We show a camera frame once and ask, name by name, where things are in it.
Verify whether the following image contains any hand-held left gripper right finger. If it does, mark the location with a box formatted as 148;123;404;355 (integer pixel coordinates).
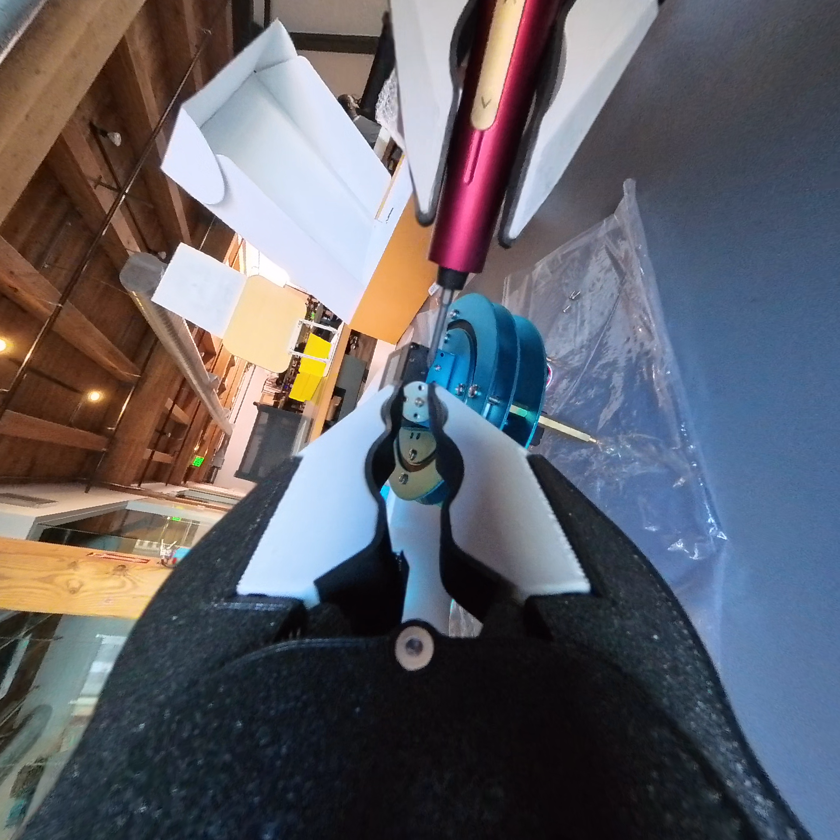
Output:
430;386;592;634

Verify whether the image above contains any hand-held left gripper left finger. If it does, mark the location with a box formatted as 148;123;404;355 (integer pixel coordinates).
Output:
236;385;404;622

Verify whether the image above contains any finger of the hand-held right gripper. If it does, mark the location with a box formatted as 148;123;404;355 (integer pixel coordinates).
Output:
390;0;483;227
497;0;660;249

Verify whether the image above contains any red electric screwdriver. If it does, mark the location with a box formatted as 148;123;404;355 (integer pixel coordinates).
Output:
427;0;560;389

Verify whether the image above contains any silver metal bracket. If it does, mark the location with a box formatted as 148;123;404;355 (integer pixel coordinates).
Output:
388;382;454;508

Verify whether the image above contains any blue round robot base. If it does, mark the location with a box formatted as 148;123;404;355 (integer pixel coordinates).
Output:
420;292;549;448

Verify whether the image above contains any grey desk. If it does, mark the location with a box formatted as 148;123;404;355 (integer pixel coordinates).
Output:
459;0;840;840

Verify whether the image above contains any dark grey cabinet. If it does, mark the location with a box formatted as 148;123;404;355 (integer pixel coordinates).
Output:
235;402;304;484

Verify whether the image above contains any brass hex standoff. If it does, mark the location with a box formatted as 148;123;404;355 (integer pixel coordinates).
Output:
543;419;599;447

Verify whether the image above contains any white and orange cardboard box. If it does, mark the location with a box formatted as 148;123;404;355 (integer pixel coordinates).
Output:
161;18;437;345

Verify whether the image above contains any yellow bin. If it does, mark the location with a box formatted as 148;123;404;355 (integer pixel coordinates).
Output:
289;333;334;403

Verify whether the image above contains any black servo motor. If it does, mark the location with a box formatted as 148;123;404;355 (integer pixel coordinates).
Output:
388;341;437;389

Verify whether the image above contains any pale yellow rounded panel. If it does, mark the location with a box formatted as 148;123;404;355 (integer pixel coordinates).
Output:
222;272;311;374

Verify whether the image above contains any clear plastic bag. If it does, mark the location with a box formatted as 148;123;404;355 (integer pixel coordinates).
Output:
502;177;729;565

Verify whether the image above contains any white board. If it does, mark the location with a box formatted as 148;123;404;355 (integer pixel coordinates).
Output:
151;243;249;337

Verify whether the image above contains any wooden plank table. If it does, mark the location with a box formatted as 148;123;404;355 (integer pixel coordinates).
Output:
0;537;173;619

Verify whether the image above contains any silver ventilation duct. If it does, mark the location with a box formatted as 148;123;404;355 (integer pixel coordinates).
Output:
121;255;236;437

